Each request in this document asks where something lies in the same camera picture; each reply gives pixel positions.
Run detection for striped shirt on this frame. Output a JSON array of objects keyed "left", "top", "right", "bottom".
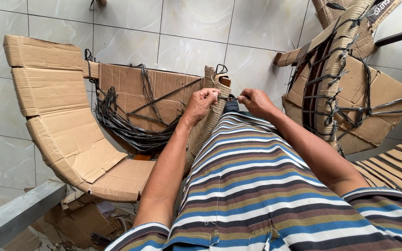
[{"left": 104, "top": 112, "right": 402, "bottom": 251}]

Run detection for strapped cardboard-wrapped chair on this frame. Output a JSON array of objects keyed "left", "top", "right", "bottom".
[{"left": 274, "top": 0, "right": 402, "bottom": 158}]

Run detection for cardboard strip with dark label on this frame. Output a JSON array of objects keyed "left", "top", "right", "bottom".
[{"left": 367, "top": 0, "right": 402, "bottom": 26}]

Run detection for person's left hand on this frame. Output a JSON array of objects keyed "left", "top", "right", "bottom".
[{"left": 182, "top": 88, "right": 221, "bottom": 128}]

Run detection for bundle of black plastic straps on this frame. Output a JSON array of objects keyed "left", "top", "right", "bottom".
[{"left": 84, "top": 49, "right": 204, "bottom": 152}]

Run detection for black plastic tying strap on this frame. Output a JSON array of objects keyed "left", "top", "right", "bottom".
[{"left": 218, "top": 94, "right": 241, "bottom": 104}]

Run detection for cardboard-wrapped wooden chair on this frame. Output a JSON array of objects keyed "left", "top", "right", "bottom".
[{"left": 82, "top": 59, "right": 233, "bottom": 176}]

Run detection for person's dark trousers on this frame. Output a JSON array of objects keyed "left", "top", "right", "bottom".
[{"left": 223, "top": 100, "right": 241, "bottom": 114}]

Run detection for person's right hand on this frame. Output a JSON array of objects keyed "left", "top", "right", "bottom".
[{"left": 237, "top": 88, "right": 279, "bottom": 121}]

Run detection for cardboard-wrapped furniture with black straps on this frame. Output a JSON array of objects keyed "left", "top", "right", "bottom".
[{"left": 349, "top": 127, "right": 402, "bottom": 200}]

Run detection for pile of cardboard scraps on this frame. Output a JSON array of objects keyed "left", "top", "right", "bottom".
[{"left": 1, "top": 188, "right": 137, "bottom": 251}]

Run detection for curved cardboard sheet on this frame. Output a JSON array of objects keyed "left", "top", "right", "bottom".
[{"left": 3, "top": 34, "right": 157, "bottom": 204}]

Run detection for dark wooden furniture frame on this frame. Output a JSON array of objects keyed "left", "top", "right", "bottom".
[{"left": 375, "top": 2, "right": 402, "bottom": 70}]

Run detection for grey metal beam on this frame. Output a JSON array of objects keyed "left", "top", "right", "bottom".
[{"left": 0, "top": 180, "right": 67, "bottom": 251}]

